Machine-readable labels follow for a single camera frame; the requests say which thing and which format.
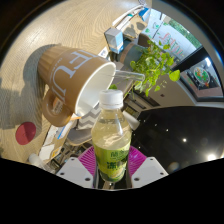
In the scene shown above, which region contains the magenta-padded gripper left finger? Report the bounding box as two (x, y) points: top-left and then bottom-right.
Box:
(55, 146), (99, 190)

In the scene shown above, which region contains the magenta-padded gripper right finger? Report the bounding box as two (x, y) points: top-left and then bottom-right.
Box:
(126, 145), (170, 189)

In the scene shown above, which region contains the clear bottle with green label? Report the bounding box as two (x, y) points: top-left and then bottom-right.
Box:
(90, 89), (133, 184)

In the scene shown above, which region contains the white printed leaflet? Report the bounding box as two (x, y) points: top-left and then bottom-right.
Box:
(38, 143), (56, 161)

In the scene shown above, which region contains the flat round red coaster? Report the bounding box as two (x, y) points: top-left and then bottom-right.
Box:
(15, 121), (38, 146)

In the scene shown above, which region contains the group of ceiling lights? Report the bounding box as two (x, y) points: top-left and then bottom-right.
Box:
(163, 134), (221, 168)

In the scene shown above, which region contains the brown ribbed mug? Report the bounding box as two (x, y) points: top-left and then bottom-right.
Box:
(37, 44), (117, 128)

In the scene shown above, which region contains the clear glass tube vase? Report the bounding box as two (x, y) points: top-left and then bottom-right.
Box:
(113, 69), (146, 82)

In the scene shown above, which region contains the potted green leafy plant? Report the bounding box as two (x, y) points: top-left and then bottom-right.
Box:
(118, 39), (182, 98)

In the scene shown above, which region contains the colourful framed window poster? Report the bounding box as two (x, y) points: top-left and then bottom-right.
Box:
(184, 56), (224, 101)

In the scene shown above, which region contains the white and blue tissue pack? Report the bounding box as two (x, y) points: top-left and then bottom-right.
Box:
(103, 27), (125, 54)

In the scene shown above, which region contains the long white pen-like item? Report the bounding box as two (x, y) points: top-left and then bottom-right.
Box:
(111, 8), (143, 29)

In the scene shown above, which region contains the small blue box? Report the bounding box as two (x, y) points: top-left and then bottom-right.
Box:
(138, 6), (152, 23)

